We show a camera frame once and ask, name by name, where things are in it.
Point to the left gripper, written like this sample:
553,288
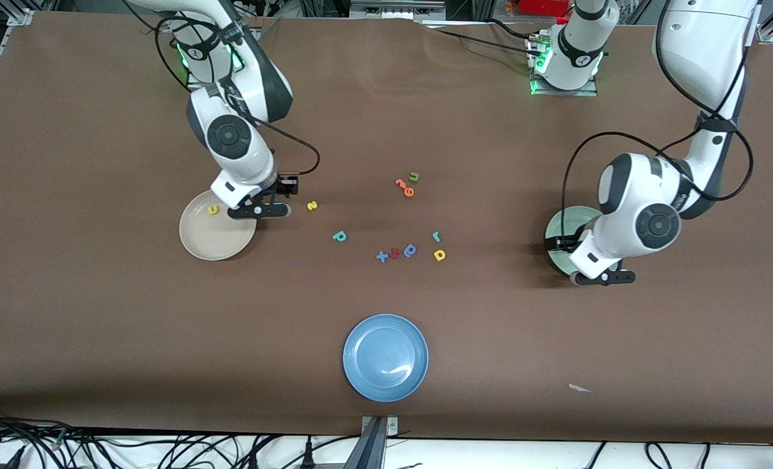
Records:
560,243

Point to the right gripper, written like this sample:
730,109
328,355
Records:
281,186

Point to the teal foam letter p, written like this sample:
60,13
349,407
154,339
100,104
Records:
336,234

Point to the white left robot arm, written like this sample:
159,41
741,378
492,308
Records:
699,45

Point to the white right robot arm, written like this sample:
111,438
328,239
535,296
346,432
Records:
249,163

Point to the green round plate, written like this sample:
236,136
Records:
572,218

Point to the beige round plate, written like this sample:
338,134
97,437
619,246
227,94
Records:
210,238

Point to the blue foam plus sign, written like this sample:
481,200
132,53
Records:
382,256

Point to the blue foam letter a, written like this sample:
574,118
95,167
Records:
407,253

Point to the white paper scrap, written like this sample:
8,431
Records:
577,388

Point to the blue round plate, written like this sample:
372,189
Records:
385,358

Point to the grey metal box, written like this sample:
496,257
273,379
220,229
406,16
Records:
396,10

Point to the red background object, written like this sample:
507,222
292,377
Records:
543,6

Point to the grey metal beam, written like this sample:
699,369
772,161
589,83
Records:
367,453

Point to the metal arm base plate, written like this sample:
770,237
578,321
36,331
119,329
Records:
194,83
588,91

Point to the silver table edge bracket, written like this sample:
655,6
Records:
393,426

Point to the silver table corner bracket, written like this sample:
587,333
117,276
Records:
20,18
768,34

